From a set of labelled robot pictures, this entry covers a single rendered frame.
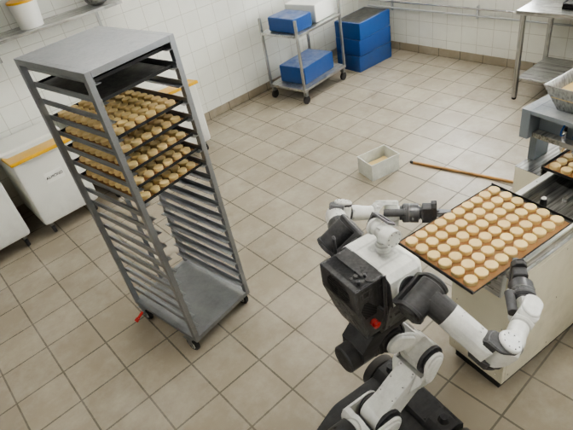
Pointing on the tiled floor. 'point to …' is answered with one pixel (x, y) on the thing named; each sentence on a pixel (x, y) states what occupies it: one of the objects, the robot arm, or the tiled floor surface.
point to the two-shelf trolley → (301, 57)
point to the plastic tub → (378, 162)
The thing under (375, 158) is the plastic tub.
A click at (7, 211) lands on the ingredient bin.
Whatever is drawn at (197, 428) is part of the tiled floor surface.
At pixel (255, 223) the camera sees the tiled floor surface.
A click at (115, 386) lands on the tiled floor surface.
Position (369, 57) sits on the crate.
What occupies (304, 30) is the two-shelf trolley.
